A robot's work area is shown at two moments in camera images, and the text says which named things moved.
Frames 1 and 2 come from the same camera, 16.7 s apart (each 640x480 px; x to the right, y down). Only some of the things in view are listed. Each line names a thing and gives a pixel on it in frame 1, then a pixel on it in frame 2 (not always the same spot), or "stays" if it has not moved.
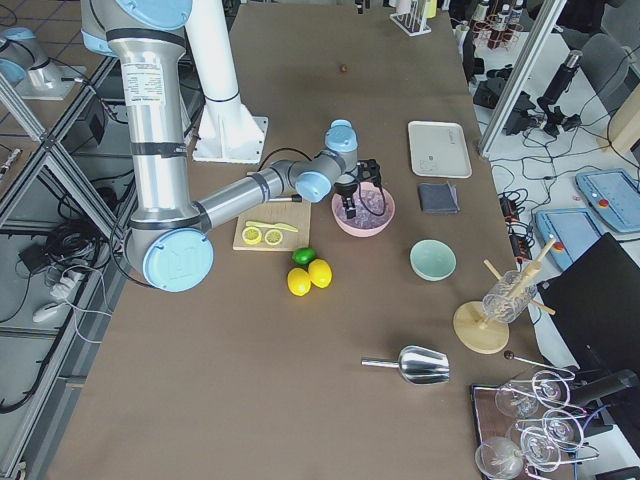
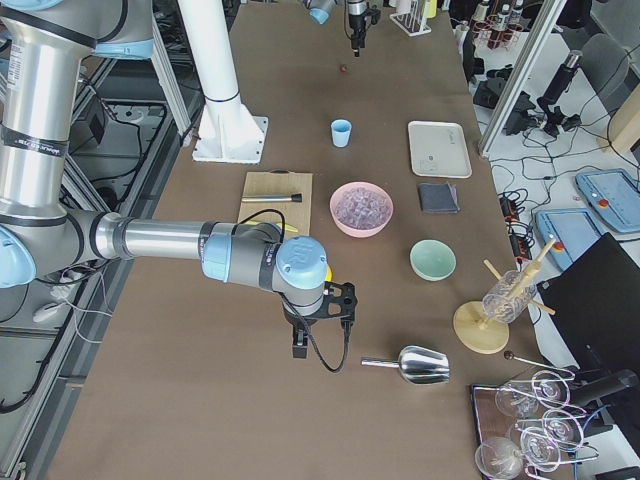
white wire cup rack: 413,23 stays
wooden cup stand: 478,331 stays
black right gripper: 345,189 -> 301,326
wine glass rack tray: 529,427 stays
